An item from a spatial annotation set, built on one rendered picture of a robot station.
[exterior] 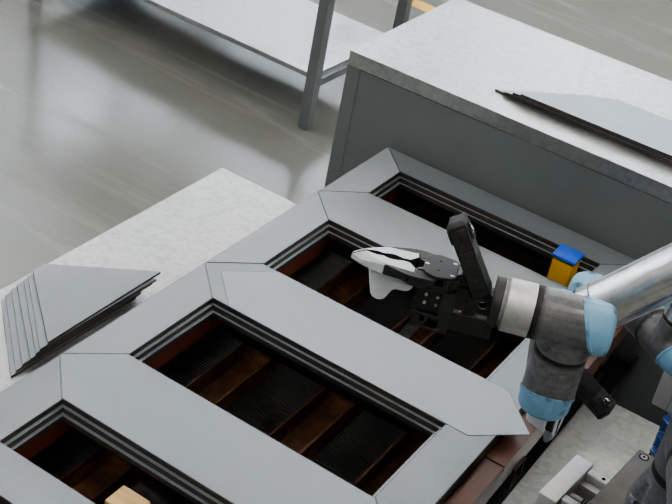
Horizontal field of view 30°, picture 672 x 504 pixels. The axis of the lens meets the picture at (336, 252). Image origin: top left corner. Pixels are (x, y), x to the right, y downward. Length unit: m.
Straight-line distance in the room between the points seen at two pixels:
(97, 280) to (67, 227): 1.62
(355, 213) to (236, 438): 0.87
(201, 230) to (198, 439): 0.85
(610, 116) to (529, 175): 0.25
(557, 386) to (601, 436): 1.06
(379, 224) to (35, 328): 0.85
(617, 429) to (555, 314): 1.17
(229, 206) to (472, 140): 0.64
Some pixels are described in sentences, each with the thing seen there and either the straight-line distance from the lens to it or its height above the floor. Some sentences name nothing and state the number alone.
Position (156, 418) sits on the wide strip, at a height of 0.85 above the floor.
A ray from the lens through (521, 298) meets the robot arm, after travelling 1.69.
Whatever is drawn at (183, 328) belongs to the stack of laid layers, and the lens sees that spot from 2.55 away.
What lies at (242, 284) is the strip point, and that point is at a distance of 2.66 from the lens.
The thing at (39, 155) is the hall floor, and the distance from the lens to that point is 4.74.
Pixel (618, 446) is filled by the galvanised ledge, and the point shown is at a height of 0.68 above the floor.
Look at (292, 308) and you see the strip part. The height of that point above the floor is 0.85.
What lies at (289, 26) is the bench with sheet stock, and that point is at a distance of 5.49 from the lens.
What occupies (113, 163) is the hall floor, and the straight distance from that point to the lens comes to 4.73.
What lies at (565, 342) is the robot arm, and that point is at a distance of 1.70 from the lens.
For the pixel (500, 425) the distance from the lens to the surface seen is 2.45.
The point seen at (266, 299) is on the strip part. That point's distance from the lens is 2.63.
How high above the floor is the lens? 2.37
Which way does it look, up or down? 33 degrees down
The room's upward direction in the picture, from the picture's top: 12 degrees clockwise
